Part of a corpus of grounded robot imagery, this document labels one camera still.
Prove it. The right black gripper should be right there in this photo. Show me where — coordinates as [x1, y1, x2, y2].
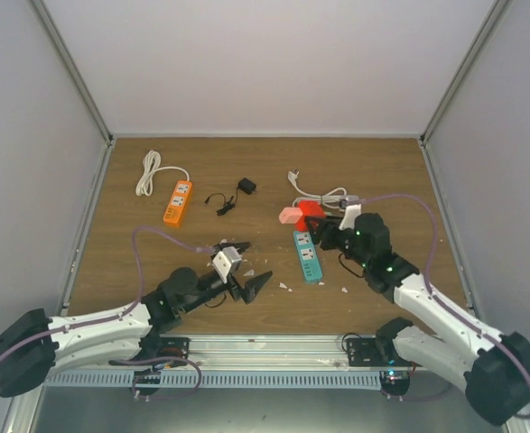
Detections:
[304, 215, 370, 268]

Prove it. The red cube socket adapter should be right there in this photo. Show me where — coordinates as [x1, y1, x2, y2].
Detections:
[295, 200, 326, 232]

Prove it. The white cord of teal strip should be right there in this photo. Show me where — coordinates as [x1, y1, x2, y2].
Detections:
[285, 170, 349, 211]

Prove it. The pink plug adapter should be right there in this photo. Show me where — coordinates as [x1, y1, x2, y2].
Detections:
[278, 207, 302, 225]

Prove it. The teal power strip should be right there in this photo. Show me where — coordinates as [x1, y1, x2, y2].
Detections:
[293, 231, 322, 284]

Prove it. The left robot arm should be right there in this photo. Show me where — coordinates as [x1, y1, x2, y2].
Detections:
[0, 243, 273, 398]

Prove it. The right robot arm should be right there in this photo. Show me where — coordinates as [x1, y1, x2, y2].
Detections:
[304, 213, 530, 426]

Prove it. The white debris piece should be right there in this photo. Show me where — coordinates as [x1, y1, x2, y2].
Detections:
[279, 282, 293, 292]

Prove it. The black power adapter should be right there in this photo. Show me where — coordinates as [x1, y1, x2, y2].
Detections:
[237, 178, 256, 195]

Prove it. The orange power strip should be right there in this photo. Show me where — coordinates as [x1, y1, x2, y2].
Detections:
[163, 180, 193, 227]

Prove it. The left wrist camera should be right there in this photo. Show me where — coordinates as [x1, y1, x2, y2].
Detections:
[211, 246, 242, 283]

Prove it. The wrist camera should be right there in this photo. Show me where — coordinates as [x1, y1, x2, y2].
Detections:
[211, 246, 242, 283]
[339, 195, 362, 231]

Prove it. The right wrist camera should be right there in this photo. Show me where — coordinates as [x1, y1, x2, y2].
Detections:
[339, 195, 362, 231]

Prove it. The black adapter cable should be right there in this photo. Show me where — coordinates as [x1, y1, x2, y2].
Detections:
[204, 192, 242, 216]

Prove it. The aluminium front rail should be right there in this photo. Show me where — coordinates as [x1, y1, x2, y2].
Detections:
[155, 332, 428, 369]

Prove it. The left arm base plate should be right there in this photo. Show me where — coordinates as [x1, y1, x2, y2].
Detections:
[110, 336, 191, 366]

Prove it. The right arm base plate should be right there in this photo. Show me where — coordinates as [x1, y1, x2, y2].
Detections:
[341, 333, 412, 368]

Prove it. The grey slotted cable duct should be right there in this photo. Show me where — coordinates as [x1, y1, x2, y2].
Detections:
[44, 369, 381, 391]

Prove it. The white cord of orange strip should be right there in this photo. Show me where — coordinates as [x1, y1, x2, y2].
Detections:
[135, 150, 191, 197]

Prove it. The right aluminium frame post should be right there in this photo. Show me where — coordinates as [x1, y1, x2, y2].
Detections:
[418, 0, 512, 148]

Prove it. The aluminium frame post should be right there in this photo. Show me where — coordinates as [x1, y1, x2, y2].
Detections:
[418, 0, 512, 148]
[28, 0, 114, 147]

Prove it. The left aluminium frame post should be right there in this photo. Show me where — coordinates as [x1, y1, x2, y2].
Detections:
[28, 0, 114, 147]

